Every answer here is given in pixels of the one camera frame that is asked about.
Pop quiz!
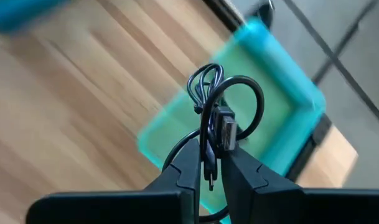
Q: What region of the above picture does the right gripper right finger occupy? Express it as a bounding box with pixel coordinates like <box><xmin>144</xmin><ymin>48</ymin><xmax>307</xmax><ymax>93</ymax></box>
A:
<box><xmin>220</xmin><ymin>146</ymin><xmax>379</xmax><ymax>224</ymax></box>

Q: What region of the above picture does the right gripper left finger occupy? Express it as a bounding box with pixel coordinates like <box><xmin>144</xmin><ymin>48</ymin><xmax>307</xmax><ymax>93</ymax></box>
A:
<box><xmin>26</xmin><ymin>138</ymin><xmax>202</xmax><ymax>224</ymax></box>

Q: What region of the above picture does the black USB cable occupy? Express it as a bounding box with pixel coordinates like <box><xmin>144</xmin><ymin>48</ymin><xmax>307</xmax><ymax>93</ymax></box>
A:
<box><xmin>162</xmin><ymin>63</ymin><xmax>265</xmax><ymax>223</ymax></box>

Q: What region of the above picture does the teal plastic bin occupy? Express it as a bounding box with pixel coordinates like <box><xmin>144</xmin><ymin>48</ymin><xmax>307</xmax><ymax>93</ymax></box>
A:
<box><xmin>136</xmin><ymin>17</ymin><xmax>327</xmax><ymax>224</ymax></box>

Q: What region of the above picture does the blue plastic bin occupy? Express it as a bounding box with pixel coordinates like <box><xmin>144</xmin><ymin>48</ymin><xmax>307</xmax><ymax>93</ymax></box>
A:
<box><xmin>0</xmin><ymin>0</ymin><xmax>64</xmax><ymax>34</ymax></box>

